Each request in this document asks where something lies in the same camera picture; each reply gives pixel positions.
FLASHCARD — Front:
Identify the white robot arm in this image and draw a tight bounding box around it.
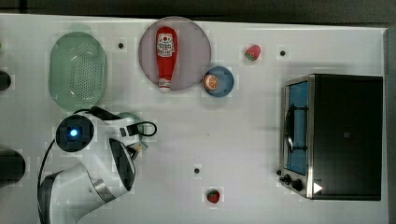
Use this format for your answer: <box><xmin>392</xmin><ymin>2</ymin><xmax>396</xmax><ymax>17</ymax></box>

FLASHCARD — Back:
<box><xmin>37</xmin><ymin>112</ymin><xmax>140</xmax><ymax>224</ymax></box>

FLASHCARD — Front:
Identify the green mug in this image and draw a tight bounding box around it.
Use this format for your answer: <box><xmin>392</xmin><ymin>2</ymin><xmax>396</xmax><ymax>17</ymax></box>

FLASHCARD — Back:
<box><xmin>119</xmin><ymin>112</ymin><xmax>149</xmax><ymax>151</ymax></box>

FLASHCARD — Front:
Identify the plush orange slice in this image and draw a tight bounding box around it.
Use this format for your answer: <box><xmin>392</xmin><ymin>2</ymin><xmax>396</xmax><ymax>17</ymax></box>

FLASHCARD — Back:
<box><xmin>203</xmin><ymin>74</ymin><xmax>219</xmax><ymax>91</ymax></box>

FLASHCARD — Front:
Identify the blue bowl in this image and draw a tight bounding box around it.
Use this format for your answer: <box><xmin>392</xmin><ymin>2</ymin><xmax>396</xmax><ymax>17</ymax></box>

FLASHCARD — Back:
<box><xmin>203</xmin><ymin>66</ymin><xmax>234</xmax><ymax>97</ymax></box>

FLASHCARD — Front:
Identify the grey round plate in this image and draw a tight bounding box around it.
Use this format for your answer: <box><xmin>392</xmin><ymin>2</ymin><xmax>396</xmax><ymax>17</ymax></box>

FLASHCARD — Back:
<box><xmin>138</xmin><ymin>17</ymin><xmax>211</xmax><ymax>91</ymax></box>

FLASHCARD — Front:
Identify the red plush ketchup bottle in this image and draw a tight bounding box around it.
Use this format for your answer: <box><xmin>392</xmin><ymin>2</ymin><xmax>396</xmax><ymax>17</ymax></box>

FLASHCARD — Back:
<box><xmin>156</xmin><ymin>26</ymin><xmax>178</xmax><ymax>92</ymax></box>

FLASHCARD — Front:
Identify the plush strawberry near plate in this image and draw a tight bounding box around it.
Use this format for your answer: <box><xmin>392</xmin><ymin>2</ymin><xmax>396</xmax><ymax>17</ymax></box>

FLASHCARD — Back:
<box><xmin>245</xmin><ymin>45</ymin><xmax>262</xmax><ymax>61</ymax></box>

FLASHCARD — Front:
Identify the plush strawberry near front edge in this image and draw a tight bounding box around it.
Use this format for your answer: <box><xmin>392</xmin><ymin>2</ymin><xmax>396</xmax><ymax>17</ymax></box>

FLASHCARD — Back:
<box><xmin>206</xmin><ymin>189</ymin><xmax>220</xmax><ymax>203</ymax></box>

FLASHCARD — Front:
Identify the green perforated colander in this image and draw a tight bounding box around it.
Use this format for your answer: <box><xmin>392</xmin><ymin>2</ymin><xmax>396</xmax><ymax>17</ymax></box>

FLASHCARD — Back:
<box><xmin>49</xmin><ymin>32</ymin><xmax>107</xmax><ymax>110</ymax></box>

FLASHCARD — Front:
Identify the silver black toaster oven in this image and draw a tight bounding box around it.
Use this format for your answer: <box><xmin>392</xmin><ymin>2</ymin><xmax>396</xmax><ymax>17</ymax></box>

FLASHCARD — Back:
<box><xmin>276</xmin><ymin>74</ymin><xmax>384</xmax><ymax>201</ymax></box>

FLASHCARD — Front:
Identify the black round base lower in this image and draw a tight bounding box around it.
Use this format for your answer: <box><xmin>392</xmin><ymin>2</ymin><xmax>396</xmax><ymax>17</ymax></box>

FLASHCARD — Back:
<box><xmin>0</xmin><ymin>149</ymin><xmax>26</xmax><ymax>188</ymax></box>

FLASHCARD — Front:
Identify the black round base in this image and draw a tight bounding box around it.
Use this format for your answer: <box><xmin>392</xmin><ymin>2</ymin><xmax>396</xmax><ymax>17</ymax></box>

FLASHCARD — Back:
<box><xmin>0</xmin><ymin>71</ymin><xmax>11</xmax><ymax>91</ymax></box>
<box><xmin>0</xmin><ymin>149</ymin><xmax>26</xmax><ymax>188</ymax></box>

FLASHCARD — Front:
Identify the black round base upper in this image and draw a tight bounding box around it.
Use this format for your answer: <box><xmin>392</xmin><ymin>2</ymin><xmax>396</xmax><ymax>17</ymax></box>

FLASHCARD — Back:
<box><xmin>0</xmin><ymin>71</ymin><xmax>11</xmax><ymax>91</ymax></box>

